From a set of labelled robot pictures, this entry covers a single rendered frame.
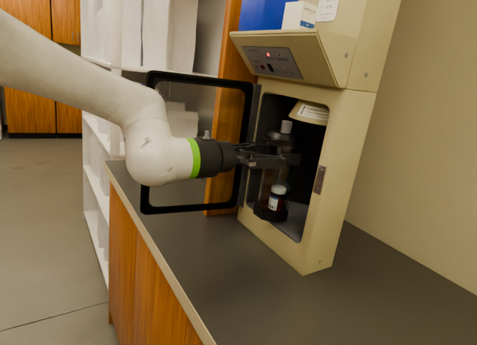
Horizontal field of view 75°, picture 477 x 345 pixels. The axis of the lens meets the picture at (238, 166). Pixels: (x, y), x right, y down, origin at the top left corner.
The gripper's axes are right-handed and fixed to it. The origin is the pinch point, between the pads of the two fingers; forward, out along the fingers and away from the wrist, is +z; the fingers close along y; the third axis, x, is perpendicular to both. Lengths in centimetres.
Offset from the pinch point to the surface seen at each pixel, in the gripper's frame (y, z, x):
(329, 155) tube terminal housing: -15.7, 0.4, -4.3
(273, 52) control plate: -0.4, -7.7, -24.8
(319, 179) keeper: -14.7, 0.2, 1.9
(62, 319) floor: 97, -48, 120
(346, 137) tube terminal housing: -16.2, 4.2, -8.5
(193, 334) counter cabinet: -10.4, -27.0, 39.7
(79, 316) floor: 96, -40, 121
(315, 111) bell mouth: -6.0, 3.8, -12.7
